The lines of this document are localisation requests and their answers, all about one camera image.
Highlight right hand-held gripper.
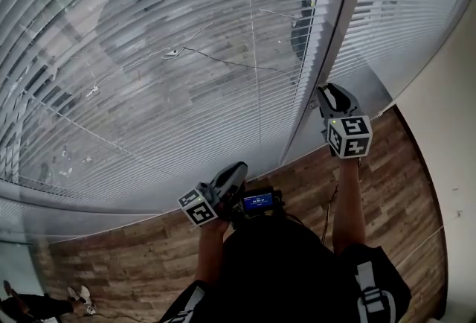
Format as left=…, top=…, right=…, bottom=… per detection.
left=316, top=83, right=373, bottom=159

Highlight black floor cable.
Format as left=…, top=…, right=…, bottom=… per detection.
left=183, top=45, right=298, bottom=85

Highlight grey harness strap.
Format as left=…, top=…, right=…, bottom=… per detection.
left=174, top=284, right=205, bottom=323
left=355, top=260, right=397, bottom=323

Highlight person's black shirt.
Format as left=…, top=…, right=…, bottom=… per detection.
left=159, top=213, right=412, bottom=323

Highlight thin gripper cable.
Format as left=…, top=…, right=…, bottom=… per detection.
left=320, top=185, right=340, bottom=244

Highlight white floor cable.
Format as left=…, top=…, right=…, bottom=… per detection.
left=403, top=226, right=446, bottom=263

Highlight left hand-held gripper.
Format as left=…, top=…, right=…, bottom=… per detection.
left=177, top=161, right=248, bottom=228

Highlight white power strip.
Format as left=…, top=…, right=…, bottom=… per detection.
left=161, top=48, right=186, bottom=61

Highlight white window blinds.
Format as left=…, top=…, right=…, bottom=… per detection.
left=0, top=0, right=358, bottom=211

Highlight person's left forearm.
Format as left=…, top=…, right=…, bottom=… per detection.
left=195, top=219, right=231, bottom=285

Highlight person's right forearm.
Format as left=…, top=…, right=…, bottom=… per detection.
left=332, top=156, right=367, bottom=254

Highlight black chest monitor blue screen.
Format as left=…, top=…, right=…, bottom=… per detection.
left=242, top=188, right=283, bottom=217

